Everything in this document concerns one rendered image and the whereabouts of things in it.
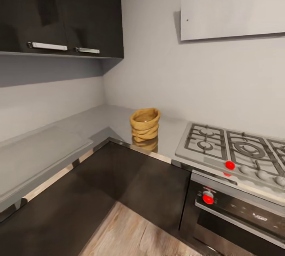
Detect popcorn bag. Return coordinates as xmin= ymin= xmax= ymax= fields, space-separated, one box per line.
xmin=129 ymin=108 xmax=160 ymax=142

